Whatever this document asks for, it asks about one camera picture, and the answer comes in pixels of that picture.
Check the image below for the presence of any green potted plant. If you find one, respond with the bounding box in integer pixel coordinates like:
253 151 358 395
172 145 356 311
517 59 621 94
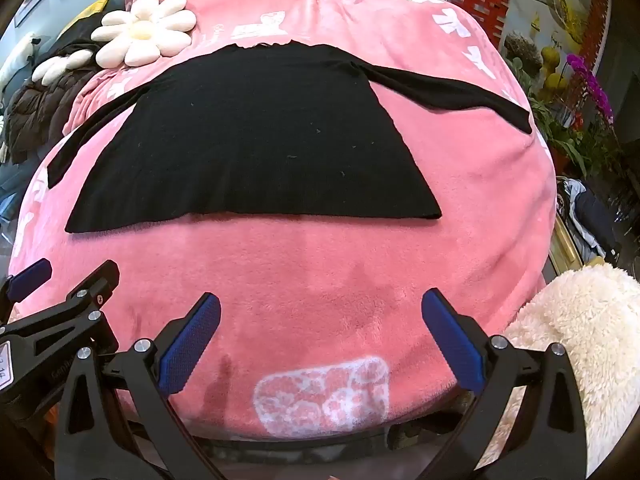
505 35 626 181

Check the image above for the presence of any dark cloth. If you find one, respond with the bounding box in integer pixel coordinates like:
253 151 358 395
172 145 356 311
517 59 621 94
55 10 136 61

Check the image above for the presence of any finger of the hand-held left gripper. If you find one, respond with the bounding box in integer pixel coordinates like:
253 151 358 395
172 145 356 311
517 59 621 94
0 259 121 357
0 258 53 322

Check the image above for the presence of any white daisy flower pillow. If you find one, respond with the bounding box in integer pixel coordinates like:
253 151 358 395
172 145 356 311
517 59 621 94
91 0 197 68
31 49 101 86

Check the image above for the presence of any yellow cloth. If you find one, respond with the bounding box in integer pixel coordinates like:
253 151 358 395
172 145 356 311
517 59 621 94
75 0 113 26

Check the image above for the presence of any cream fleece blanket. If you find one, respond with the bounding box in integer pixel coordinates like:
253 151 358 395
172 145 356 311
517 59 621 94
502 262 640 480

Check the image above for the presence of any dark blue jacket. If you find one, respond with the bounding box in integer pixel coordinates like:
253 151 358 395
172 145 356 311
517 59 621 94
555 177 623 261

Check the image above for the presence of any purple orchid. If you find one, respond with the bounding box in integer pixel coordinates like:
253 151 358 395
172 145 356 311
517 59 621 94
567 54 615 128

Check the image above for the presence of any brown puffer jacket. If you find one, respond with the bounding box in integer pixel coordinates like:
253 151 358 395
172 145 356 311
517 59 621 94
5 67 98 163

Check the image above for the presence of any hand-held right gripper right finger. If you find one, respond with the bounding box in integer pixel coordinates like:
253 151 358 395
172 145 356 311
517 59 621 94
421 288 590 480

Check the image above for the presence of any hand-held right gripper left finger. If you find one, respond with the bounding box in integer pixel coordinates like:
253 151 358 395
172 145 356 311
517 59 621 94
54 291 222 480

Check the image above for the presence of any framed wall picture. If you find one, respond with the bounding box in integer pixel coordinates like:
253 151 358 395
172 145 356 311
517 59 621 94
14 0 47 27

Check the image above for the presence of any black sweater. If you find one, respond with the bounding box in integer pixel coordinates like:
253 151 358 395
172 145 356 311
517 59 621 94
48 42 534 234

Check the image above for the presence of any wall poster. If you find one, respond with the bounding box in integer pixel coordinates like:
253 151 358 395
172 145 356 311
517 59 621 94
500 0 616 86

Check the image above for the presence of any pink printed blanket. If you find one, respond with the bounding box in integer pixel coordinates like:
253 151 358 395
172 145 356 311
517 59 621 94
7 0 558 443

